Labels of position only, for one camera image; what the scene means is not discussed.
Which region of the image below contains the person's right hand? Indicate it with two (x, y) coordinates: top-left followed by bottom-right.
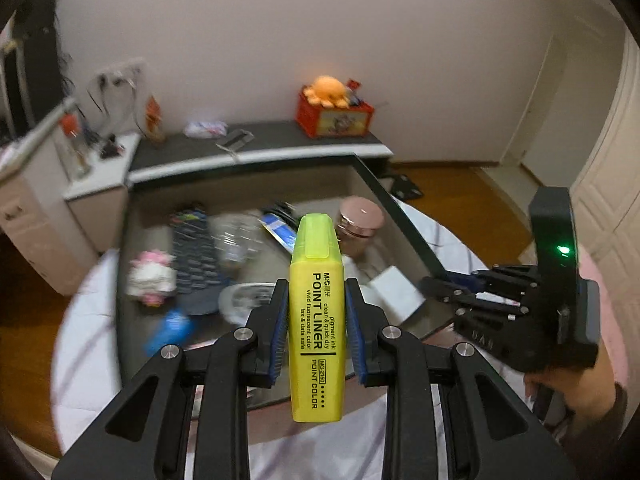
(523, 347), (613, 428)

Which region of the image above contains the pink storage box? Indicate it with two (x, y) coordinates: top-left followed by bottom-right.
(115, 154), (456, 411)

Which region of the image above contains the black floor item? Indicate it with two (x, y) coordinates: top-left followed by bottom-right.
(390, 172), (426, 200)

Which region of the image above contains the black computer tower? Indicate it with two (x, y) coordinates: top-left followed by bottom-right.
(10, 0), (63, 136)

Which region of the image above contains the white desk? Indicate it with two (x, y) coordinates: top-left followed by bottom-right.
(0, 100), (96, 296)

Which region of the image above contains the white charger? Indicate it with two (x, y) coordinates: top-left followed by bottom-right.
(370, 265), (426, 328)

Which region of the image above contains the rose gold jar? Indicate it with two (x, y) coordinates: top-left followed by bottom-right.
(336, 196), (386, 256)

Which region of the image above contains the orange octopus plush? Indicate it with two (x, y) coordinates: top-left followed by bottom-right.
(305, 76), (358, 108)

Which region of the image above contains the clear bottle with red cap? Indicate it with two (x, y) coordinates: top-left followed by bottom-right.
(59, 112), (91, 178)

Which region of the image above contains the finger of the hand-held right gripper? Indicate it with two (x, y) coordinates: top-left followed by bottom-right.
(445, 264), (542, 297)
(419, 276), (526, 317)

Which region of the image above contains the metal handle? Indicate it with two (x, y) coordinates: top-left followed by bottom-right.
(216, 130), (256, 151)

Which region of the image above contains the white wardrobe door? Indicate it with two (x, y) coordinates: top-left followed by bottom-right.
(570, 25), (640, 261)

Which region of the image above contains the black cable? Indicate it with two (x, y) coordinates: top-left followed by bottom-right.
(87, 75), (141, 132)

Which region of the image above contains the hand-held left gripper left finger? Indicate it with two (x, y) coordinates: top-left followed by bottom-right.
(50, 280), (292, 480)

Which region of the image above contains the crumpled white plastic bag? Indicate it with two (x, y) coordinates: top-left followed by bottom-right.
(183, 120), (228, 139)

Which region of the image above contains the clear plastic item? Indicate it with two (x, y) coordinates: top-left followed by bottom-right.
(210, 214), (263, 266)

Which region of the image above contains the black remote control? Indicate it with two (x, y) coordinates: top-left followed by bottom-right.
(167, 202), (226, 316)

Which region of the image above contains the red crate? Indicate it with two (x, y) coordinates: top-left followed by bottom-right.
(295, 87), (376, 140)

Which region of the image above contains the orange snack bag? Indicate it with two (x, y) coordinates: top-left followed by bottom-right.
(144, 95), (167, 146)

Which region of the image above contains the wall power outlet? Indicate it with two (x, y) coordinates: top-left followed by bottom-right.
(95, 58), (147, 81)

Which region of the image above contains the heart-shaped white dish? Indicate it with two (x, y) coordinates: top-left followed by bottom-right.
(218, 282), (276, 326)

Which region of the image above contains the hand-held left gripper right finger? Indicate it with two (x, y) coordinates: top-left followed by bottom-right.
(344, 277), (581, 480)

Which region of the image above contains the dark low cabinet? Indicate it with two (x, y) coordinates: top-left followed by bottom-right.
(127, 120), (393, 186)

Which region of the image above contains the blue and gold packet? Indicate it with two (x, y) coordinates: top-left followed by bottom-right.
(258, 212), (301, 253)

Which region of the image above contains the blue highlighter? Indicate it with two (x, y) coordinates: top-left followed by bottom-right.
(145, 310), (196, 356)

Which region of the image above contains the yellow highlighter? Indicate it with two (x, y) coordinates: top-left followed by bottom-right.
(289, 213), (347, 423)

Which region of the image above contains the person's right forearm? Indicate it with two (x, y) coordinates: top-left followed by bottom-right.
(565, 382), (631, 446)

